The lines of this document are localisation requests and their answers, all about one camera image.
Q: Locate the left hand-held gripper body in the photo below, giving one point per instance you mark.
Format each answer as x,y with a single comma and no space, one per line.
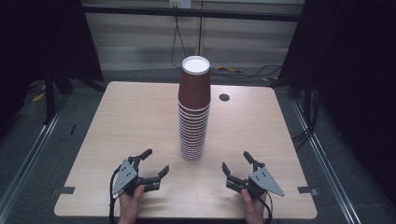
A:
125,175

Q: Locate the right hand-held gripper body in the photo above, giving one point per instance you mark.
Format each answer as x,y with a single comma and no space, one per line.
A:
264,182

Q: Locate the stack of brown paper cups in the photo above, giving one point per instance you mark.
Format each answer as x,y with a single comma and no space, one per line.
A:
194,93

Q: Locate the person's right hand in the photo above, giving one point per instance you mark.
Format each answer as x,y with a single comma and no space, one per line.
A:
255,210

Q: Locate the person's left hand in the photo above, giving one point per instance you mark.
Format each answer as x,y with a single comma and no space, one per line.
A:
129,208

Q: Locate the round black table grommet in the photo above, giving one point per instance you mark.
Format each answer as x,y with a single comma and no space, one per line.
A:
224,97

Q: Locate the black metal stand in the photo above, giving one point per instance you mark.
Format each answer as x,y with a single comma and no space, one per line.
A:
49,96

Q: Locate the black horizontal bar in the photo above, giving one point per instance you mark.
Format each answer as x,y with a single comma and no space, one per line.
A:
186,13

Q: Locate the grey table edge bracket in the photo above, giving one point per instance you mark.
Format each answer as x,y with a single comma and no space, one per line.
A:
306,190
67,190

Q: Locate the metal floor rail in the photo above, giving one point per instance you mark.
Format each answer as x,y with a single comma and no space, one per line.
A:
31,155
323,161

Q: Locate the white wall socket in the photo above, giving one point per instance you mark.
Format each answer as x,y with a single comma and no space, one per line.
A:
180,3

